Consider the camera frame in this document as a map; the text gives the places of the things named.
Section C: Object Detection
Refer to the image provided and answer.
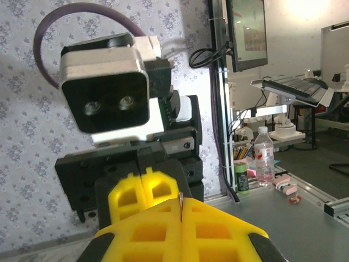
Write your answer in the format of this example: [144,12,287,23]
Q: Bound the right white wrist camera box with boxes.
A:
[59,32,165,145]

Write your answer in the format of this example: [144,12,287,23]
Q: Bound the pink white stapler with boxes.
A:
[272,175,299,196]

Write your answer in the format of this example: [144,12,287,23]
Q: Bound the black computer monitor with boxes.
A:
[208,0,269,73]

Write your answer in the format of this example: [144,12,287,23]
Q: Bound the pink sticky notes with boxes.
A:
[246,160,258,178]

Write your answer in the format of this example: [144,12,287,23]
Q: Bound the black coiled cable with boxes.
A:
[188,44,233,69]

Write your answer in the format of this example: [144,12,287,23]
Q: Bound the aluminium extrusion with black cap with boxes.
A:
[323,197,349,228]

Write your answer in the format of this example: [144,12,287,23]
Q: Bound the clear plastic water bottle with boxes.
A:
[253,126,275,187]

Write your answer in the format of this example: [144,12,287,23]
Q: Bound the grey partition panel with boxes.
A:
[320,20,349,82]

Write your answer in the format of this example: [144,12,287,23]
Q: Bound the aluminium frame post with cables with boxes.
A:
[211,16,242,203]

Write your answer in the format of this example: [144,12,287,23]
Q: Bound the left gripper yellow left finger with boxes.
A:
[77,196,183,262]

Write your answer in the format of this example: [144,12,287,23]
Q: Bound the cup of pencils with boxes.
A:
[233,144,255,164]

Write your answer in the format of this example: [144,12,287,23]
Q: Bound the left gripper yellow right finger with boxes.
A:
[180,196,287,262]

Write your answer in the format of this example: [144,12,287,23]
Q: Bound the black keyboard on tray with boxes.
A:
[250,75,335,108]

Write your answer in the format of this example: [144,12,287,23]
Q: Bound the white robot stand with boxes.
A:
[268,111,306,142]

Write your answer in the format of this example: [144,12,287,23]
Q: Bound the green black can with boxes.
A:
[233,162,250,195]

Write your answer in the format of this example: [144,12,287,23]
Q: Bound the black stool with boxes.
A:
[292,103,319,151]

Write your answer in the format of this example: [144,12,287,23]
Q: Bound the aluminium side rail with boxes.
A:
[0,230,96,259]

